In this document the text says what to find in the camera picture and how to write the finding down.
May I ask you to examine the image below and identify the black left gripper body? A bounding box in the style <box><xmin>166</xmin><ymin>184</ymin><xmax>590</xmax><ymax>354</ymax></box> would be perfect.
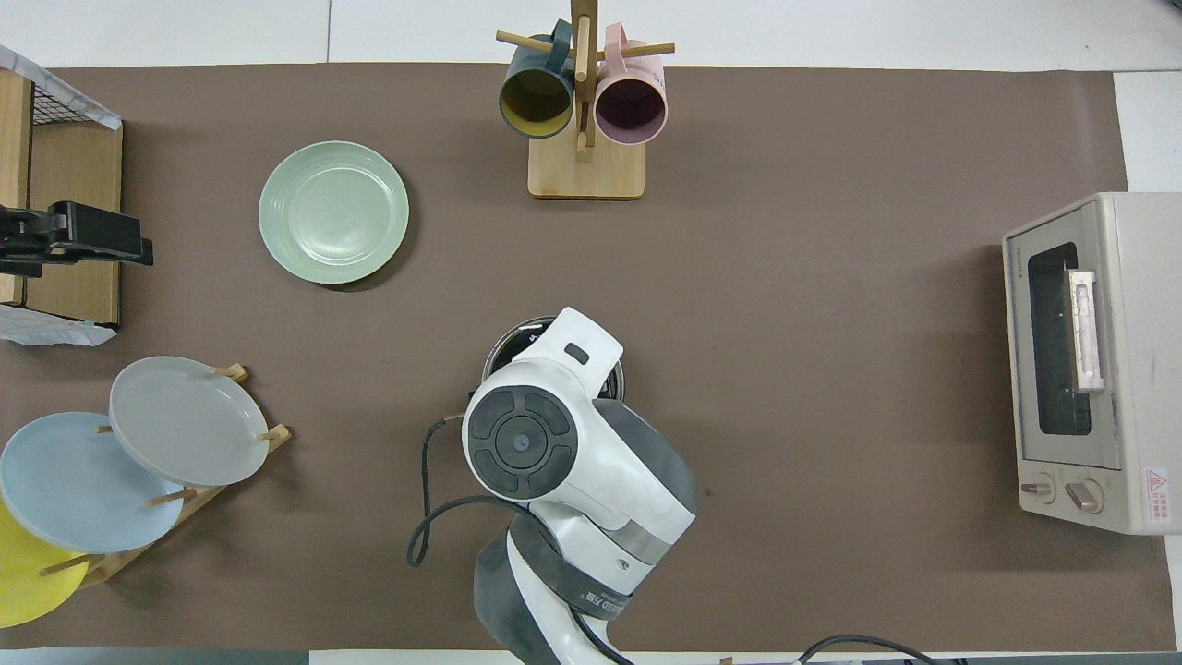
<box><xmin>0</xmin><ymin>208</ymin><xmax>56</xmax><ymax>278</ymax></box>

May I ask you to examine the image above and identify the glass lid with blue knob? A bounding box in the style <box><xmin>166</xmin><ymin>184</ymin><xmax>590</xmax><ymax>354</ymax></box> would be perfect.
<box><xmin>482</xmin><ymin>316</ymin><xmax>627</xmax><ymax>405</ymax></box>

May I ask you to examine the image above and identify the grey plate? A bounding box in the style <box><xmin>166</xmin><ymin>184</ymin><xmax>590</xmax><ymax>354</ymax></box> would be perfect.
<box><xmin>109</xmin><ymin>356</ymin><xmax>271</xmax><ymax>488</ymax></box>

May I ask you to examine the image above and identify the green plate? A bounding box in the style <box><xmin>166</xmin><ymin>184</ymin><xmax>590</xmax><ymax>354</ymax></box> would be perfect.
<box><xmin>259</xmin><ymin>140</ymin><xmax>410</xmax><ymax>285</ymax></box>

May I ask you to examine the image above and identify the light blue plate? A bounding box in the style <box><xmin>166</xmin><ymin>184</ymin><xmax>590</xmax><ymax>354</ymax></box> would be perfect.
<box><xmin>0</xmin><ymin>412</ymin><xmax>186</xmax><ymax>555</ymax></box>

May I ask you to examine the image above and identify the wooden plate rack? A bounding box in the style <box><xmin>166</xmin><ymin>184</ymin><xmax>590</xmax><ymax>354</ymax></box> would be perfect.
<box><xmin>39</xmin><ymin>363</ymin><xmax>293</xmax><ymax>588</ymax></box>

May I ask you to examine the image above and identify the yellow plate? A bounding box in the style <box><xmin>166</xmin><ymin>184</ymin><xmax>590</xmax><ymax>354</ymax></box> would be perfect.
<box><xmin>0</xmin><ymin>499</ymin><xmax>90</xmax><ymax>629</ymax></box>

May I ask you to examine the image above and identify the brown wooden board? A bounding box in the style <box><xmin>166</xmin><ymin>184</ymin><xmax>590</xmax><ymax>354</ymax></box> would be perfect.
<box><xmin>28</xmin><ymin>120</ymin><xmax>123</xmax><ymax>326</ymax></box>

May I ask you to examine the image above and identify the white patterned cloth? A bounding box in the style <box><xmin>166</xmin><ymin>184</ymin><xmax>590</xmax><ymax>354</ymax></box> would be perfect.
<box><xmin>0</xmin><ymin>303</ymin><xmax>118</xmax><ymax>347</ymax></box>
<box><xmin>0</xmin><ymin>44</ymin><xmax>123</xmax><ymax>130</ymax></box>

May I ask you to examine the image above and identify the light wooden cutting board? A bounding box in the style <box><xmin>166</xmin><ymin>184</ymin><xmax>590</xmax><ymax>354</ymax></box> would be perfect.
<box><xmin>0</xmin><ymin>69</ymin><xmax>33</xmax><ymax>306</ymax></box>

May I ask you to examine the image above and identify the teal mug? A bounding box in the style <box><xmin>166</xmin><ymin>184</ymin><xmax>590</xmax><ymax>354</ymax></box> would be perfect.
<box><xmin>499</xmin><ymin>20</ymin><xmax>575</xmax><ymax>139</ymax></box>

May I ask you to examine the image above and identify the wooden mug tree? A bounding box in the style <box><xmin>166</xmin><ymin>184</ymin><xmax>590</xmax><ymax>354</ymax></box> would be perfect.
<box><xmin>496</xmin><ymin>0</ymin><xmax>676</xmax><ymax>200</ymax></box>

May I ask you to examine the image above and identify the pink mug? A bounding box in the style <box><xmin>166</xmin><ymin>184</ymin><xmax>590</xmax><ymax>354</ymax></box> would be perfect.
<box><xmin>594</xmin><ymin>23</ymin><xmax>669</xmax><ymax>147</ymax></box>

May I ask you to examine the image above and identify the brown table mat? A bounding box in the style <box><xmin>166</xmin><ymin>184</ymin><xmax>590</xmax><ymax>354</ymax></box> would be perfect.
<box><xmin>0</xmin><ymin>63</ymin><xmax>1178</xmax><ymax>652</ymax></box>

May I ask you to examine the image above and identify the white toaster oven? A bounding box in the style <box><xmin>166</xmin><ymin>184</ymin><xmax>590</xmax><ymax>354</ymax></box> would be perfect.
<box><xmin>1002</xmin><ymin>191</ymin><xmax>1182</xmax><ymax>537</ymax></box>

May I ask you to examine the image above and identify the black wire basket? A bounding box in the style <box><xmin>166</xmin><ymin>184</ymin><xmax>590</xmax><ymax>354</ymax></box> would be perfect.
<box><xmin>28</xmin><ymin>79</ymin><xmax>121</xmax><ymax>127</ymax></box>

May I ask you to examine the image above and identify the black base cable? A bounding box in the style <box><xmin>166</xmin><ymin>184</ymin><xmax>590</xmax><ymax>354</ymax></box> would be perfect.
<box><xmin>799</xmin><ymin>635</ymin><xmax>935</xmax><ymax>665</ymax></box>

